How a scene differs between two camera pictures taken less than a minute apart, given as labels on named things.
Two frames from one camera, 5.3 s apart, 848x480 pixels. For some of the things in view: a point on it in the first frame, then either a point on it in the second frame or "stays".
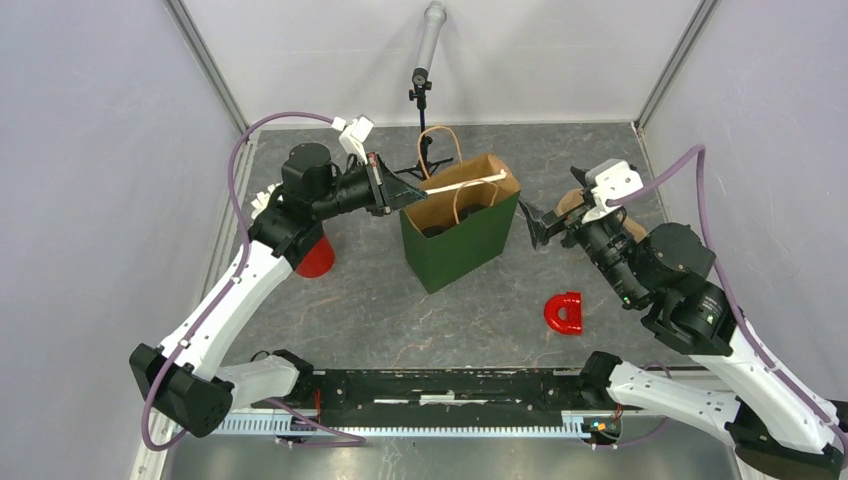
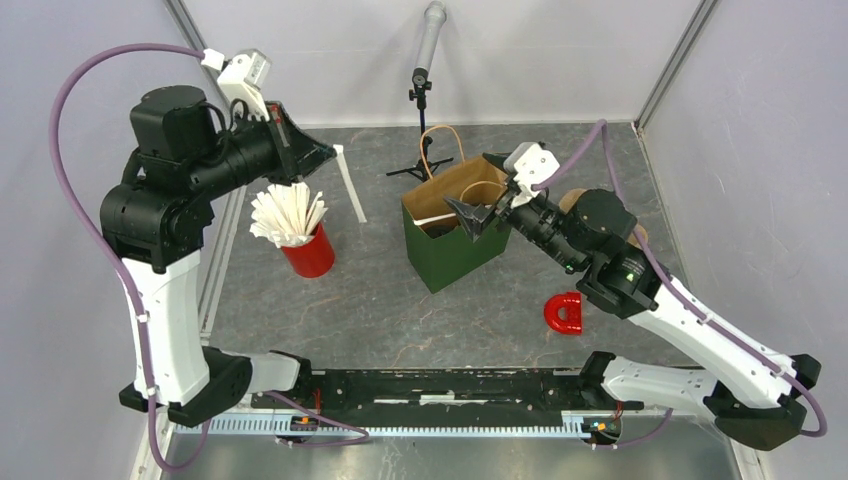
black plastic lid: x=433 y=231 stays
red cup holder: x=319 y=260 stays
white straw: x=502 y=174 to x=418 y=222
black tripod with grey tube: x=434 y=14 stays
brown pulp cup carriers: x=574 y=197 stays
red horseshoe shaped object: x=570 y=300 stays
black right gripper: x=535 y=224 to x=474 y=217
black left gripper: x=388 y=188 to x=296 y=153
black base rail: x=455 y=391 stays
